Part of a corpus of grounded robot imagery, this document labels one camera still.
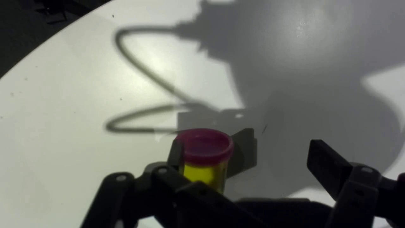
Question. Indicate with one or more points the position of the yellow-green tub pink lid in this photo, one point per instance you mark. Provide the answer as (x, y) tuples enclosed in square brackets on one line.
[(204, 154)]

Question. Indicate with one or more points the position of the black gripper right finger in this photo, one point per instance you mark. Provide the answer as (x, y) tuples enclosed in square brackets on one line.
[(358, 190)]

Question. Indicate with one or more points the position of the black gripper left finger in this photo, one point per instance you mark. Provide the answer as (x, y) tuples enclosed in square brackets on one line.
[(168, 198)]

